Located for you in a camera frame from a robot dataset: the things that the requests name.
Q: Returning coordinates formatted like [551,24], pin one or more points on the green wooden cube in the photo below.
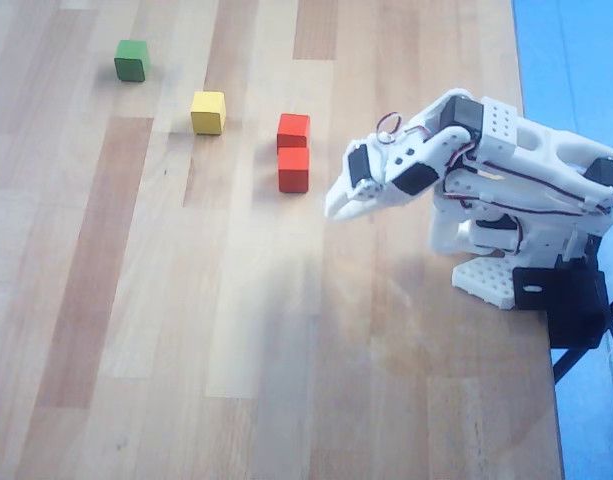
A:
[131,61]

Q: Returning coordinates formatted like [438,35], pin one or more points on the black metal rod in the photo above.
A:
[576,362]

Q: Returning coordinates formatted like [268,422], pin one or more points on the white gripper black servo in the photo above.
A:
[362,191]

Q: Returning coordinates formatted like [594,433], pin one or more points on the yellow wooden cube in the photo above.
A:
[208,114]

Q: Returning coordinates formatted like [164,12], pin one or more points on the black table clamp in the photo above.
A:
[571,310]

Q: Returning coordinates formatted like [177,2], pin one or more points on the red wooden cube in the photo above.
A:
[293,172]
[293,131]

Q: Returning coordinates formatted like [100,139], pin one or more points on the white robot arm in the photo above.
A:
[536,145]

